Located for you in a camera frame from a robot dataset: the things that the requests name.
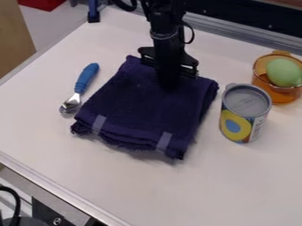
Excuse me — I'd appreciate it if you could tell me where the black cable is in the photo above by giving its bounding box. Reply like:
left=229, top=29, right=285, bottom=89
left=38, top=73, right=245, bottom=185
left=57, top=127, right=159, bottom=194
left=0, top=185, right=23, bottom=226

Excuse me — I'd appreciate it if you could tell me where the blue handled spoon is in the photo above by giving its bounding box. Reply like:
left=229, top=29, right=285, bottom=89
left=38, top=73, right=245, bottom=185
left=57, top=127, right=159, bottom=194
left=57, top=62, right=101, bottom=115

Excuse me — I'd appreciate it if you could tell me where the blue cloth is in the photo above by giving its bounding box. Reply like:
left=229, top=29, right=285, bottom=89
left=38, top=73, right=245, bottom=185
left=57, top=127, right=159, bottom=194
left=69, top=54, right=221, bottom=161

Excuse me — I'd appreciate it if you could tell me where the green toy lemon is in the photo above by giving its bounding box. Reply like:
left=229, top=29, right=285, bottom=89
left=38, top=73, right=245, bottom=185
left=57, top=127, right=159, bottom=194
left=265, top=57, right=302, bottom=88

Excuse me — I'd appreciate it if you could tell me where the blue clamp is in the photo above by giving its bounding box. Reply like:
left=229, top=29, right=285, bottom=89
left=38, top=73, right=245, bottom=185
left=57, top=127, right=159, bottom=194
left=86, top=0, right=102, bottom=24

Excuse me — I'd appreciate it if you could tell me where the cardboard board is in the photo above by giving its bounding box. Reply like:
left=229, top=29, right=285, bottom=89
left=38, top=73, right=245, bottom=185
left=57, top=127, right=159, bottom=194
left=0, top=0, right=38, bottom=79

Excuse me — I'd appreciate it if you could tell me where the red box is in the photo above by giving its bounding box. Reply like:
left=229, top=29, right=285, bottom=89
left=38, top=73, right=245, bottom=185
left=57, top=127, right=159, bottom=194
left=16, top=0, right=68, bottom=12

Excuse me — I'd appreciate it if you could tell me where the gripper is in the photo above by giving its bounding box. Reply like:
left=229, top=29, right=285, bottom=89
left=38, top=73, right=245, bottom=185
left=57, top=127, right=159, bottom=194
left=136, top=37, right=201, bottom=90

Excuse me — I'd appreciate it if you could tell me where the yellow and blue can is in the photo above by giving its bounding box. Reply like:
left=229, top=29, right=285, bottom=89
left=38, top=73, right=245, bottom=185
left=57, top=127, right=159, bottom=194
left=218, top=82, right=274, bottom=145

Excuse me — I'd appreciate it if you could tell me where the orange cup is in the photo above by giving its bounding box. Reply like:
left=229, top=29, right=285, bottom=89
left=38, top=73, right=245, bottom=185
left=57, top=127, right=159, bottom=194
left=251, top=49, right=302, bottom=104

